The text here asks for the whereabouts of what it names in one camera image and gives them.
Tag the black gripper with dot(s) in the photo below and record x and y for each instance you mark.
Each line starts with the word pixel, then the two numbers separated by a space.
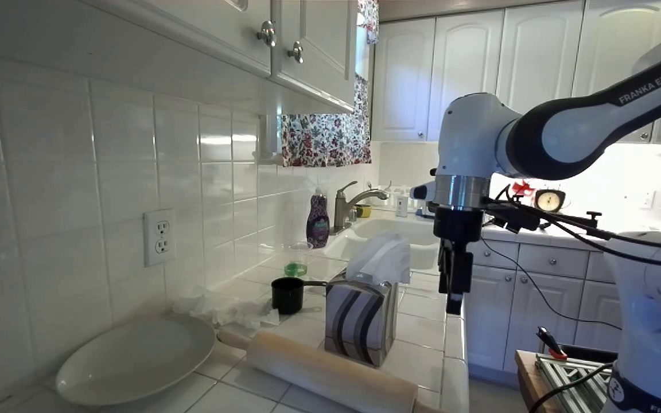
pixel 458 260

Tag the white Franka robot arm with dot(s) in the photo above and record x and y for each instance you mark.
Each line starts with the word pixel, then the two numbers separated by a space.
pixel 573 128

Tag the white base cabinet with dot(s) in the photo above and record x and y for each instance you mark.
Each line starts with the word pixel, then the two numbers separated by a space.
pixel 498 321

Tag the white sink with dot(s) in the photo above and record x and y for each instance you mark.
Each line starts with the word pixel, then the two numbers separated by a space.
pixel 390 230

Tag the striped tissue box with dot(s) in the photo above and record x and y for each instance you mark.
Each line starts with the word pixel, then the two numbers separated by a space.
pixel 355 321

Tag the red black clip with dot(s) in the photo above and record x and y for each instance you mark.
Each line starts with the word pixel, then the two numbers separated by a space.
pixel 552 342

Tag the wooden board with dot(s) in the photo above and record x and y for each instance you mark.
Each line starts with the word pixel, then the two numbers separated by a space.
pixel 525 382

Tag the small white bottle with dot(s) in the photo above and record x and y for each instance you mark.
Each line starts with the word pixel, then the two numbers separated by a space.
pixel 402 203

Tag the small yellow sponge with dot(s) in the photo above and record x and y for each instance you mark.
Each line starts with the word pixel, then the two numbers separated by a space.
pixel 362 210

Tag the small red object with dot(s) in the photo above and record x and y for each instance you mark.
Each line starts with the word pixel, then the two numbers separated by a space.
pixel 524 188

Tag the small round clock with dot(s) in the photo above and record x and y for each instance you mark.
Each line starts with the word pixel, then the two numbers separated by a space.
pixel 548 199

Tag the metal kitchen faucet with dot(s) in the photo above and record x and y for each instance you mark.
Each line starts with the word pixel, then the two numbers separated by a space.
pixel 342 207

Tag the wooden rolling pin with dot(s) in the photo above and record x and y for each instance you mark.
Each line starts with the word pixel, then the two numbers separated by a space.
pixel 321 370

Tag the dish soap bottle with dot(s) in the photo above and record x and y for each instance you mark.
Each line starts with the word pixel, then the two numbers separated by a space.
pixel 318 221

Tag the small green cup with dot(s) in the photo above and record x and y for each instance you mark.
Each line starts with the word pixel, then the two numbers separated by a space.
pixel 293 269

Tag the black measuring cup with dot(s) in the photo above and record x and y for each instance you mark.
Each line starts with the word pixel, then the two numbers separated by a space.
pixel 288 297

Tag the floral window curtain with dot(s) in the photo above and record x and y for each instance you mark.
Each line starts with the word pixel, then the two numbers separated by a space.
pixel 321 139

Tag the crumpled clear plastic wrap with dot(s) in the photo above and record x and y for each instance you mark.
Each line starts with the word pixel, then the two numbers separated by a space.
pixel 228 312

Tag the floral window valance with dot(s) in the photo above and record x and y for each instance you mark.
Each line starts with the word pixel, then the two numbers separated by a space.
pixel 367 19

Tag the metal cabinet knob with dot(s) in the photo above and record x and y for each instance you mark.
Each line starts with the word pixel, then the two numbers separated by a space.
pixel 266 32
pixel 297 51

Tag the white electrical outlet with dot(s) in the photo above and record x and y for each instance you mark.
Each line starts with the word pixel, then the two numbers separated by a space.
pixel 159 237

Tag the white oval plate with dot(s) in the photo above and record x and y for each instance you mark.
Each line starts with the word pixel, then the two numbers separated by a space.
pixel 132 359

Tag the white cabinet with knobs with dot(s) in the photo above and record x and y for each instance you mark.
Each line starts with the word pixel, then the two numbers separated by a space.
pixel 217 26

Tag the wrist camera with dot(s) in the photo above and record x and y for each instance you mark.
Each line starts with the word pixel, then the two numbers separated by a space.
pixel 425 190

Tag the metal bracket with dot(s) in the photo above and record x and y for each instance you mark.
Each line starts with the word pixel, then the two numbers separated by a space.
pixel 568 378

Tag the white wall cabinet row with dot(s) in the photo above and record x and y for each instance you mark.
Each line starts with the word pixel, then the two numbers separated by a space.
pixel 402 76

